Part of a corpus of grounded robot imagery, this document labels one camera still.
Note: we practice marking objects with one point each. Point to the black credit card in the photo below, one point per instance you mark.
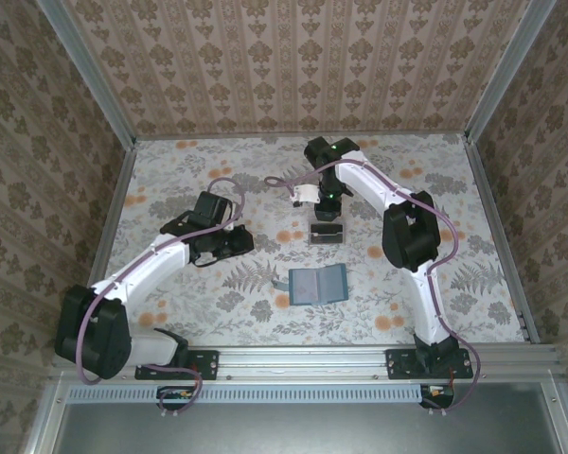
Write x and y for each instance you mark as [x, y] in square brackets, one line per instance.
[338, 228]

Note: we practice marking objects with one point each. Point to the small black box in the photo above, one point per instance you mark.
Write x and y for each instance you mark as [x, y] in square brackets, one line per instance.
[314, 240]

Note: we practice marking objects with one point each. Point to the blue card holder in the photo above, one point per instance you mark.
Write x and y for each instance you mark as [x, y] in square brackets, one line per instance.
[319, 286]

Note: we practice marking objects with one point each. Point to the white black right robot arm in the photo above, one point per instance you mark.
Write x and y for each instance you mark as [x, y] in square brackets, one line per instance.
[369, 178]

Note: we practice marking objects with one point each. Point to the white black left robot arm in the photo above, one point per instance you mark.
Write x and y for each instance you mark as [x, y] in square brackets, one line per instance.
[142, 270]

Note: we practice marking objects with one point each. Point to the black connector board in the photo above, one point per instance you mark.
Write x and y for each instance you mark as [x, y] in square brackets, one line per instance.
[438, 395]
[172, 396]

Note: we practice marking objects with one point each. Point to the grey metal sheet panel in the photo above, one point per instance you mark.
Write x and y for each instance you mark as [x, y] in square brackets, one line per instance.
[312, 430]

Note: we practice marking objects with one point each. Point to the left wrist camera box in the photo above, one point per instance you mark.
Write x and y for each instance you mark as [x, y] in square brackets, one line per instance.
[213, 209]

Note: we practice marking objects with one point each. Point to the aluminium side rail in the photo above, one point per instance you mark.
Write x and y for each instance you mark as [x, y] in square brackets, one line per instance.
[108, 236]
[491, 213]

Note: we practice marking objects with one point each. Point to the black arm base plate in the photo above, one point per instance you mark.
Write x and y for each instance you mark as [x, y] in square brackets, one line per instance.
[397, 364]
[206, 364]

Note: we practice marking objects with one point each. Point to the aluminium front rail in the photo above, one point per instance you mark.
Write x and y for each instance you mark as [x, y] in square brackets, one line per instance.
[303, 361]

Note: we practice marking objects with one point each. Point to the aluminium frame post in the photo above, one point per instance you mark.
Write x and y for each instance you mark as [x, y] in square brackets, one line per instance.
[507, 71]
[89, 71]

